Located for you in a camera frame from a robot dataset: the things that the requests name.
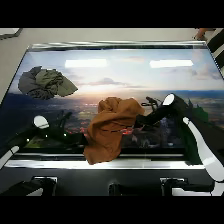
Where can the person's legs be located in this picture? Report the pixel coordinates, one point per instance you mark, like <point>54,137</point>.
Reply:
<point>201,33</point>

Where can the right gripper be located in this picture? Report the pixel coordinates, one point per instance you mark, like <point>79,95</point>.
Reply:
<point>144,121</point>

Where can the brown shirt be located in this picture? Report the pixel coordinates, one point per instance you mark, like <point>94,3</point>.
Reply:
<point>111,126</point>

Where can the silver frame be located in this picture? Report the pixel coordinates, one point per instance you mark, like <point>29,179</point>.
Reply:
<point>100,164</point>

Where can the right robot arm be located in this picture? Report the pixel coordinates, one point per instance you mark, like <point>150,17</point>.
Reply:
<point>200,133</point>

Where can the dark green garment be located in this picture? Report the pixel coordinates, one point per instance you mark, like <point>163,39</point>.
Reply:
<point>192,140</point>

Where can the olive green garment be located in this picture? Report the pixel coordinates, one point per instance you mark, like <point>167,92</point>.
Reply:
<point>56,83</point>

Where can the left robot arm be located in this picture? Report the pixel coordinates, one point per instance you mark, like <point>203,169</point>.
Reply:
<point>50,135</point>

